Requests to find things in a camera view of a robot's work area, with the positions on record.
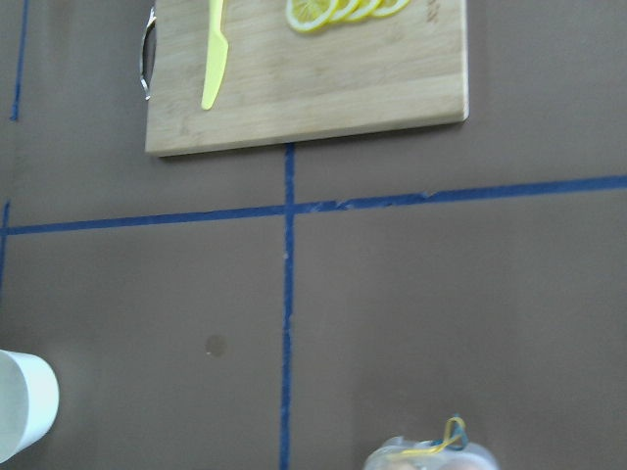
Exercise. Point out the clear plastic egg box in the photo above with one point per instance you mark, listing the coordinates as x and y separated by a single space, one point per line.
474 456

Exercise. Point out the bamboo cutting board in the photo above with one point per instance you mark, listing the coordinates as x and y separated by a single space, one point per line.
407 70

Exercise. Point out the yellow plastic knife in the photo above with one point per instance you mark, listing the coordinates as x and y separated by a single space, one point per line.
217 54

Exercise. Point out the green yellow rubber band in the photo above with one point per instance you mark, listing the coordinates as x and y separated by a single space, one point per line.
454 438

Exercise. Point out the white round bowl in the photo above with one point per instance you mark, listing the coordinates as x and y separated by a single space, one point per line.
29 401

